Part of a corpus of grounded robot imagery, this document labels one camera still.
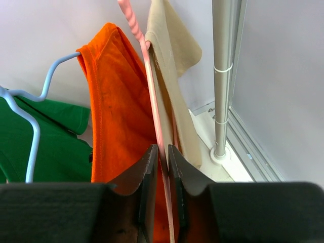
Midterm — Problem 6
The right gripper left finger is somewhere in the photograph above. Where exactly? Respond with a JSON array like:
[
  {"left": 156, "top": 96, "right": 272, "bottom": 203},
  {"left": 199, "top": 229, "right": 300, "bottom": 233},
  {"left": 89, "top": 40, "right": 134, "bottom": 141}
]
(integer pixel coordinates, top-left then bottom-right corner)
[{"left": 106, "top": 144, "right": 158, "bottom": 242}]

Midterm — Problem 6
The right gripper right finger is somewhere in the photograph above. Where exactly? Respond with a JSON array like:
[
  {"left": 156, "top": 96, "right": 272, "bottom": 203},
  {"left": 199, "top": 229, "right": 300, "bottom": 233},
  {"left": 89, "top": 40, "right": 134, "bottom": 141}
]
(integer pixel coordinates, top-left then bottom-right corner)
[{"left": 168, "top": 145, "right": 220, "bottom": 242}]

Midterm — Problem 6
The beige t shirt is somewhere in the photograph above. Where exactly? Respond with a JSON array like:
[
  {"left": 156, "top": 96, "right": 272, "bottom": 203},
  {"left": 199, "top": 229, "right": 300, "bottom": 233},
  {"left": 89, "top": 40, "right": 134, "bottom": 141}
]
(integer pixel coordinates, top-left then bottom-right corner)
[{"left": 145, "top": 1, "right": 202, "bottom": 168}]

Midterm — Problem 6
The pink hanger of beige shirt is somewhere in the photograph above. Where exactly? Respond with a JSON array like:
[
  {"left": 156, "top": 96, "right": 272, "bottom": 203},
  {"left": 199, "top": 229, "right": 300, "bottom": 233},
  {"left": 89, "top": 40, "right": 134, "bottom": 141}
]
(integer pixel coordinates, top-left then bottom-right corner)
[{"left": 118, "top": 0, "right": 175, "bottom": 242}]

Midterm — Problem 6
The orange t shirt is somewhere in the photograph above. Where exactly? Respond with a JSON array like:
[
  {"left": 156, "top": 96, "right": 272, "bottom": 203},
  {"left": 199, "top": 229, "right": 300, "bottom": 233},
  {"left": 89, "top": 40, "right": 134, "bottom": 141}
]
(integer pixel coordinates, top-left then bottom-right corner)
[{"left": 75, "top": 22, "right": 178, "bottom": 243}]

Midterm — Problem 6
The green t shirt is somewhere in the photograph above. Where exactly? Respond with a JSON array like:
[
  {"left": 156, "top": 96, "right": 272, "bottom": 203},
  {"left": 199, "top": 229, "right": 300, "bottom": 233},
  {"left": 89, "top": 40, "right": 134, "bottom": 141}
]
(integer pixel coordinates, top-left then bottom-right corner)
[{"left": 1, "top": 97, "right": 92, "bottom": 184}]

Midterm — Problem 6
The light blue hanger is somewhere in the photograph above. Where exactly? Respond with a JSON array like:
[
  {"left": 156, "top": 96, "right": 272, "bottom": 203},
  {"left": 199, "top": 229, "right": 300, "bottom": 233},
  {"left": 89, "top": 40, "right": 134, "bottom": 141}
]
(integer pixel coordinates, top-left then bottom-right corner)
[{"left": 1, "top": 52, "right": 80, "bottom": 184}]

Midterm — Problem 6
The metal clothes rack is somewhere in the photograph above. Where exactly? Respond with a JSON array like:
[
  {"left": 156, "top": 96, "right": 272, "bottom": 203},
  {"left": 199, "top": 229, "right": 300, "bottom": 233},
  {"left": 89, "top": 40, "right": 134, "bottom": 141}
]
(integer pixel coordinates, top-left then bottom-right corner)
[{"left": 212, "top": 0, "right": 241, "bottom": 163}]

